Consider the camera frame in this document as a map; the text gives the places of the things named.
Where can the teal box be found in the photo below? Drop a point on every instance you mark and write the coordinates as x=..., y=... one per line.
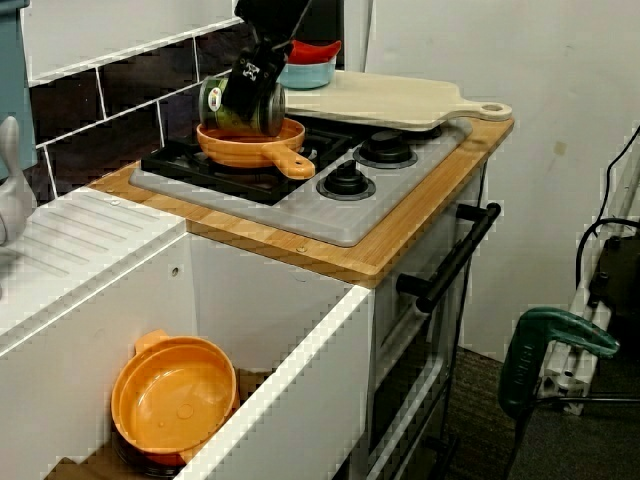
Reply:
x=12, y=75

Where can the orange toy frying pan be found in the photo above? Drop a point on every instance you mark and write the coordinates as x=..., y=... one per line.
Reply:
x=240, y=150

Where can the white oven door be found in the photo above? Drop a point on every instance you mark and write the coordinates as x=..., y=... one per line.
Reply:
x=400, y=360

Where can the black burner grate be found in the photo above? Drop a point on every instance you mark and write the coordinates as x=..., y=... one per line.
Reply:
x=165, y=165

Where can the pale wooden cutting board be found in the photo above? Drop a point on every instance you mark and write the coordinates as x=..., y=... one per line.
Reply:
x=400, y=100

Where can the grey stove top plate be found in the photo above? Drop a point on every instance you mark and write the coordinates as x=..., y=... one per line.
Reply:
x=320, y=220

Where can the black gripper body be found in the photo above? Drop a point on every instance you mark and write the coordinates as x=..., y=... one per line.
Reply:
x=255, y=67

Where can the white sink basin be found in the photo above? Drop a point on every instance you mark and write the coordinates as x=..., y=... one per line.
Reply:
x=250, y=300

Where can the aluminium frame profile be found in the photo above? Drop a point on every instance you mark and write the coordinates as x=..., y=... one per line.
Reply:
x=565, y=370

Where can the bamboo kitchen counter top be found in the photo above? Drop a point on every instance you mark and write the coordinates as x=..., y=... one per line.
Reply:
x=400, y=240

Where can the green tin can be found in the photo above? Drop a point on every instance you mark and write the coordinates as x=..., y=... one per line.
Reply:
x=272, y=112

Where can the black stove knob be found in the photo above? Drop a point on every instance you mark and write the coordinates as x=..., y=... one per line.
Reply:
x=345, y=182
x=385, y=150

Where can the red chili pepper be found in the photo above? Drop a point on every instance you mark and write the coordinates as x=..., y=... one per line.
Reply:
x=315, y=52

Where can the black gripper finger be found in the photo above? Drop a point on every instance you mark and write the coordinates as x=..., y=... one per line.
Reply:
x=245, y=102

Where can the black power supply box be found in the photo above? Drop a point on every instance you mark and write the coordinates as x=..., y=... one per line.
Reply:
x=620, y=270

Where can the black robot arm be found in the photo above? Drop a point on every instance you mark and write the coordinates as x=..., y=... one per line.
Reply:
x=270, y=20

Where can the green power drill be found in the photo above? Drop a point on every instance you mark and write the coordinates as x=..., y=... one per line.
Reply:
x=520, y=370

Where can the grey toy faucet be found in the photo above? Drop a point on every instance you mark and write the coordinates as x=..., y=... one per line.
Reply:
x=15, y=200

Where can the orange toy pot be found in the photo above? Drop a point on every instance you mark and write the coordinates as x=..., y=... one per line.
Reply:
x=175, y=395

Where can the light blue bowl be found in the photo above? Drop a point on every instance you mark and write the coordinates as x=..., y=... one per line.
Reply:
x=310, y=77

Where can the black round dish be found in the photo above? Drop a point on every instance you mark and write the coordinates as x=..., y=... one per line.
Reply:
x=130, y=457

